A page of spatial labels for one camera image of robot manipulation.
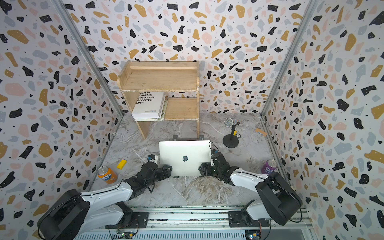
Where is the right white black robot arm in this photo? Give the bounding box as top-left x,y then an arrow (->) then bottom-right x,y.
199,150 -> 303,227

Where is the white book black text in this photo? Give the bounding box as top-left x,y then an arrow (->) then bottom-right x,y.
132,92 -> 166,121

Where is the yellow block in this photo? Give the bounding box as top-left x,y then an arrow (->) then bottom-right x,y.
117,160 -> 127,170

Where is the orange soda can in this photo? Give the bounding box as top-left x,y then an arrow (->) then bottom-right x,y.
98,166 -> 118,184

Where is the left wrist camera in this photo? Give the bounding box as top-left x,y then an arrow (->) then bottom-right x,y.
147,154 -> 159,164

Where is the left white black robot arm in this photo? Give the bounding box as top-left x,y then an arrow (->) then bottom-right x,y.
37,162 -> 172,240

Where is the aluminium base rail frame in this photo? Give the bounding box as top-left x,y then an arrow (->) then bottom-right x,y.
75,206 -> 317,240

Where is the silver laptop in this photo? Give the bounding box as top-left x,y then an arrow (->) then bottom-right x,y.
159,140 -> 211,177

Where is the tan wooden piece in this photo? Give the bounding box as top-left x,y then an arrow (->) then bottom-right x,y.
255,129 -> 267,137

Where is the purple soda can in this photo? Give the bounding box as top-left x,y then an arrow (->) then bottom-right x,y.
261,159 -> 278,175

